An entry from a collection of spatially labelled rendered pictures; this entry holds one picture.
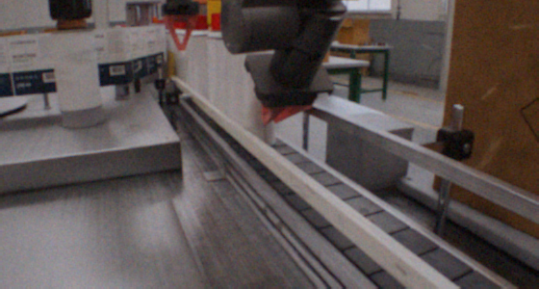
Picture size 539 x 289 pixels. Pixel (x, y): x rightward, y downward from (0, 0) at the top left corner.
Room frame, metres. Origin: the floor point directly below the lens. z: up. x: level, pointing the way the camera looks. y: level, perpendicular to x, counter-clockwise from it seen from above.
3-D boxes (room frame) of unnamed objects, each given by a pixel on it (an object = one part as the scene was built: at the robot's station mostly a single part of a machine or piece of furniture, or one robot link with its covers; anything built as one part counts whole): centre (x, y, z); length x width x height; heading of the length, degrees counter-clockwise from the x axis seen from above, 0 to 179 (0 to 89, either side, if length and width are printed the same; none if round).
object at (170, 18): (0.78, 0.19, 1.06); 0.07 x 0.07 x 0.09; 24
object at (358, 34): (5.13, -1.14, 0.97); 0.43 x 0.42 x 0.37; 118
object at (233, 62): (0.61, 0.05, 0.98); 0.05 x 0.05 x 0.20
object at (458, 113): (0.31, -0.16, 0.91); 0.07 x 0.03 x 0.16; 114
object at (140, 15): (1.20, 0.41, 1.01); 0.14 x 0.13 x 0.26; 24
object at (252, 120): (0.53, 0.02, 0.98); 0.05 x 0.05 x 0.20
